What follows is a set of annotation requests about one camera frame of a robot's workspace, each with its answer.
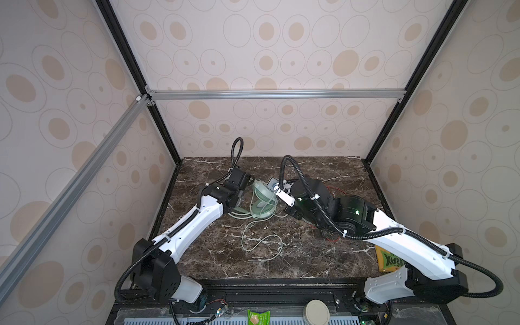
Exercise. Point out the white round cap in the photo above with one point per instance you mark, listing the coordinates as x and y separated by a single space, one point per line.
316 313

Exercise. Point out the silver aluminium rail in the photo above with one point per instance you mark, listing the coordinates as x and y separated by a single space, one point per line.
290 94
29 249

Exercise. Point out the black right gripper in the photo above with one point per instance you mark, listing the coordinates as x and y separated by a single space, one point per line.
291 212

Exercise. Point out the mint green headphones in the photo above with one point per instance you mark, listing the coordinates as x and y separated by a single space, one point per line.
263 207

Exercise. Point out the black corner frame post left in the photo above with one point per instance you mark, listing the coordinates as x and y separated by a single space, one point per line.
116 30

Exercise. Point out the yellow green snack bag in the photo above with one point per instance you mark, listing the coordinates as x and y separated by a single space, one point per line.
388 262

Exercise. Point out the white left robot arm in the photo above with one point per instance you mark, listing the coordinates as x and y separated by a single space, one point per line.
153 271

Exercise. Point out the silver aluminium rail left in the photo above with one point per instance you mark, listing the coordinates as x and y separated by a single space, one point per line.
29 249

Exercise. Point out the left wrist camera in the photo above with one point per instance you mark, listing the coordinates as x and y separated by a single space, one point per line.
238 180

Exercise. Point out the silver aluminium rail back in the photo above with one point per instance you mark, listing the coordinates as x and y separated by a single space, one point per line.
290 94

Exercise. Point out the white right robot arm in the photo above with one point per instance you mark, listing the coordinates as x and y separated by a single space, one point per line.
429 272

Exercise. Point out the green snack packet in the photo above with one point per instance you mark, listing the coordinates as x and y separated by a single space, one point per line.
256 318

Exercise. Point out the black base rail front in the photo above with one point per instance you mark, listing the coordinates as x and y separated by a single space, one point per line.
285 300

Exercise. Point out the black corner frame post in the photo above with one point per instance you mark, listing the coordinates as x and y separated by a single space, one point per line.
116 30
439 37

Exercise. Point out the black corner frame post right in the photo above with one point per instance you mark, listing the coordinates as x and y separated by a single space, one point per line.
439 37

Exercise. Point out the white black red-cable headphones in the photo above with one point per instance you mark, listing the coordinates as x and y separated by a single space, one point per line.
328 234

